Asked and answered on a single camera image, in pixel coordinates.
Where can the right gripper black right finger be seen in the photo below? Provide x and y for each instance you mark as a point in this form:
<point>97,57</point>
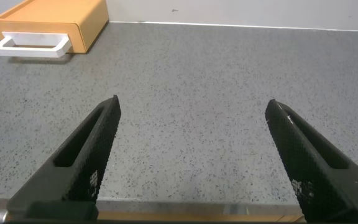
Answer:
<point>309,161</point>

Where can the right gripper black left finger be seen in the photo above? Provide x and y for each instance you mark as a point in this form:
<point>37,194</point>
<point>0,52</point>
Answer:
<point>82,161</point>

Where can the yellow drawer cabinet case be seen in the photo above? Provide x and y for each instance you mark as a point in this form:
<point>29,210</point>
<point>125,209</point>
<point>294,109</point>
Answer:
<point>57,9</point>

